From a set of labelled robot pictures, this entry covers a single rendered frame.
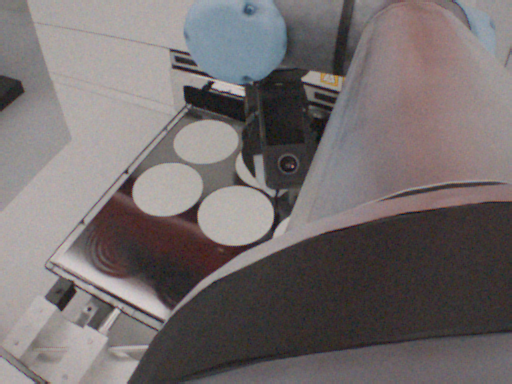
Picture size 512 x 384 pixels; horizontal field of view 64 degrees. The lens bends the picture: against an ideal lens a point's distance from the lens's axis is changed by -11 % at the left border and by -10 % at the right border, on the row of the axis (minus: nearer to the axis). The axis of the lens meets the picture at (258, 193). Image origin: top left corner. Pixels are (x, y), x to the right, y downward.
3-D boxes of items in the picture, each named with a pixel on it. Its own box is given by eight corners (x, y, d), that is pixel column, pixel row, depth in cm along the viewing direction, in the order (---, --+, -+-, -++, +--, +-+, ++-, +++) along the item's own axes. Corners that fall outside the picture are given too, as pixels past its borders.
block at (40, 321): (46, 305, 53) (37, 293, 50) (65, 317, 52) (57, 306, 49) (9, 354, 48) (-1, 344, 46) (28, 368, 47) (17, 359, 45)
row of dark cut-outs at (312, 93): (173, 62, 76) (172, 50, 74) (428, 134, 64) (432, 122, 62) (171, 63, 76) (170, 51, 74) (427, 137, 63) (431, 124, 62)
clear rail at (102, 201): (188, 106, 77) (187, 99, 76) (195, 108, 77) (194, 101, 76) (44, 270, 55) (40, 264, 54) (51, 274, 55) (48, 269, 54)
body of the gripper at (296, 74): (300, 111, 60) (305, 30, 51) (312, 155, 54) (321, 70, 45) (242, 114, 59) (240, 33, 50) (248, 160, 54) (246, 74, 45)
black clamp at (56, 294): (65, 284, 54) (58, 273, 53) (78, 291, 54) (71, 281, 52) (49, 305, 52) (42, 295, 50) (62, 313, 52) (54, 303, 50)
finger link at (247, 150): (277, 167, 59) (279, 114, 53) (279, 177, 58) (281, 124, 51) (241, 169, 59) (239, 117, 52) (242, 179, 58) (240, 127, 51)
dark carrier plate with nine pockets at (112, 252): (192, 109, 76) (192, 106, 75) (393, 173, 66) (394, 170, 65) (58, 264, 55) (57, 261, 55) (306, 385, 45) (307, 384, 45)
